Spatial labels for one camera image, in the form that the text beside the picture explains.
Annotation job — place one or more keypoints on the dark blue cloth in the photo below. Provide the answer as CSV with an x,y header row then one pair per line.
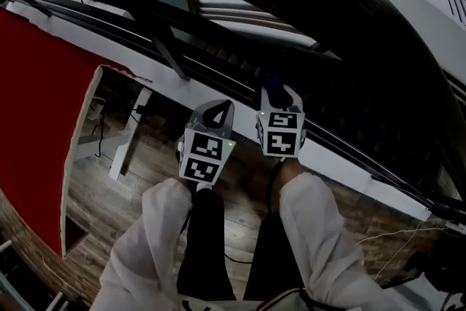
x,y
275,91

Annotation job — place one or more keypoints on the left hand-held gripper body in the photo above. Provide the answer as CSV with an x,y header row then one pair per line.
x,y
204,156

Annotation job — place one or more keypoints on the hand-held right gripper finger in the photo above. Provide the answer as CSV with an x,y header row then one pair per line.
x,y
264,105
296,107

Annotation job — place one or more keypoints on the dark wooden staircase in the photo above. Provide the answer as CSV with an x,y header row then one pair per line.
x,y
233,58

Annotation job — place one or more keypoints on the person's white printed jacket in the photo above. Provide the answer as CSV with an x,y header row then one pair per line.
x,y
247,304

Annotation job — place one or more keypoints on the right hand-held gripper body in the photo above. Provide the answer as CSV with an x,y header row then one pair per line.
x,y
280,134

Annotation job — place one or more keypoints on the black power adapter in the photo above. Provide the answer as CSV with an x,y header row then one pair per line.
x,y
144,110

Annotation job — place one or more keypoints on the person's black trousers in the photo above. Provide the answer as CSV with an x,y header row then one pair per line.
x,y
204,247

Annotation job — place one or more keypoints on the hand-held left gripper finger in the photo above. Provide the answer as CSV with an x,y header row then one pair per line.
x,y
226,124
198,120

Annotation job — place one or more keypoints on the white desk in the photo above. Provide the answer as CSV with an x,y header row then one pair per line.
x,y
418,298

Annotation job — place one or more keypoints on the person's left forearm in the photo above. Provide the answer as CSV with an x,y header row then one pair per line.
x,y
156,222

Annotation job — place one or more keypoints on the person's white shoe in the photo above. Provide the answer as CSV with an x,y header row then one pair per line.
x,y
204,186

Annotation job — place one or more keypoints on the person's right forearm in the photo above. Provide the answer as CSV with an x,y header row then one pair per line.
x,y
291,171

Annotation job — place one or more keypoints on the dark wooden railing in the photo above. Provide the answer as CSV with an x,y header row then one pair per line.
x,y
364,29

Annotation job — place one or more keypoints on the red covered table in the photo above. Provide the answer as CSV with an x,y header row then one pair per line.
x,y
32,120

